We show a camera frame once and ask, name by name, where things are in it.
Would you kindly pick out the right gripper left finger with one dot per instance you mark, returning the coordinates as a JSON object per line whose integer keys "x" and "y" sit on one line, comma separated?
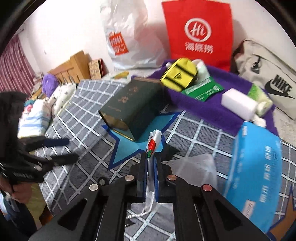
{"x": 99, "y": 213}

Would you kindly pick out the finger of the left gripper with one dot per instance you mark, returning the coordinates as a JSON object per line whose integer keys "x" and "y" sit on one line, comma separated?
{"x": 33, "y": 143}
{"x": 47, "y": 163}

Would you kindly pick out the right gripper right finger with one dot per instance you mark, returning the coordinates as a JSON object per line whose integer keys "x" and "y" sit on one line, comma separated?
{"x": 201, "y": 213}

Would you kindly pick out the clear plastic bag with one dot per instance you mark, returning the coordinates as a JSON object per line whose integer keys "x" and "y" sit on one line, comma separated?
{"x": 196, "y": 170}

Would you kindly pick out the white sponge block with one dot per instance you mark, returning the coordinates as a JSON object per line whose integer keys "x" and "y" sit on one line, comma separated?
{"x": 239, "y": 103}

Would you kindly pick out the green wet wipe packet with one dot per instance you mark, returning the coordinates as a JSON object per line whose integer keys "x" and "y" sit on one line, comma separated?
{"x": 203, "y": 90}

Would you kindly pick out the person's left hand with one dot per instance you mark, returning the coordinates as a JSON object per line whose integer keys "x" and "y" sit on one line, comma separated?
{"x": 21, "y": 192}

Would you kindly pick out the striped folded blanket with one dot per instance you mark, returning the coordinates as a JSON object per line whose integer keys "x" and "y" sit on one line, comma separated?
{"x": 36, "y": 122}

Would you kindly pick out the white dotted pillow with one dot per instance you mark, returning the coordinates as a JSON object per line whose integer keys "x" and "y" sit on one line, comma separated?
{"x": 58, "y": 100}

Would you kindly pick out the blue tissue box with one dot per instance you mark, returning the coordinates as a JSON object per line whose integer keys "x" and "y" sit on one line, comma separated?
{"x": 254, "y": 176}

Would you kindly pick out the grey checked tablecloth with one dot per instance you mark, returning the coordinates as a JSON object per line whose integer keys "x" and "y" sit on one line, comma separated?
{"x": 80, "y": 122}

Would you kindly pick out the purple plush toy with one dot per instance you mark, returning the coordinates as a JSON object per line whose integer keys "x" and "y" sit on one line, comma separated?
{"x": 49, "y": 84}

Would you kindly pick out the blue felt star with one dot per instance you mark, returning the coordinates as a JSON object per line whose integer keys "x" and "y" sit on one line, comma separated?
{"x": 125, "y": 149}

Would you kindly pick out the red striped curtain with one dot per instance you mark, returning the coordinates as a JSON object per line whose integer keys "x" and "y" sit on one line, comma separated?
{"x": 15, "y": 70}

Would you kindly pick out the orange felt star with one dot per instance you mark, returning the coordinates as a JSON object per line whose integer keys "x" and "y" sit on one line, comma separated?
{"x": 280, "y": 229}

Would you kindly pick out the wooden headboard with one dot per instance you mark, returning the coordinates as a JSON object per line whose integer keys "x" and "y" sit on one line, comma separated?
{"x": 73, "y": 70}

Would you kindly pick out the brown patterned book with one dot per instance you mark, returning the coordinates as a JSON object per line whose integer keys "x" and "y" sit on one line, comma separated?
{"x": 97, "y": 69}

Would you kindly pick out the purple fleece towel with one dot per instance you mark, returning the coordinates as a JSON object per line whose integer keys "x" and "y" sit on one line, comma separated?
{"x": 211, "y": 110}

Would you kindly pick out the crumpled white tissue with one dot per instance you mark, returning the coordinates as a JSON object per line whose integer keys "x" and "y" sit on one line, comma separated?
{"x": 259, "y": 121}

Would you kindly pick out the dark green tea tin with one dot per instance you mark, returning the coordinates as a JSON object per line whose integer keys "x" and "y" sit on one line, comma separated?
{"x": 132, "y": 108}

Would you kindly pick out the green tissue pack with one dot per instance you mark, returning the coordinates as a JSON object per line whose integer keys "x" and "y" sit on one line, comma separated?
{"x": 264, "y": 103}

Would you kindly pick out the yellow Adidas pouch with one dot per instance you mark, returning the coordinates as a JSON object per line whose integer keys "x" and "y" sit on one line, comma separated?
{"x": 180, "y": 75}

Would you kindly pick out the white Miniso plastic bag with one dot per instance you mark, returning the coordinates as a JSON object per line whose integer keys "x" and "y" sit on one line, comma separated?
{"x": 131, "y": 43}

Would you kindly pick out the grey Nike waist bag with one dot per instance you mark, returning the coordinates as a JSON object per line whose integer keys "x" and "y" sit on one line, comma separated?
{"x": 259, "y": 65}

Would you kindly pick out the red Haidilao paper bag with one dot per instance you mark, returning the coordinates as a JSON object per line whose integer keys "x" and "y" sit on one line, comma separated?
{"x": 200, "y": 30}

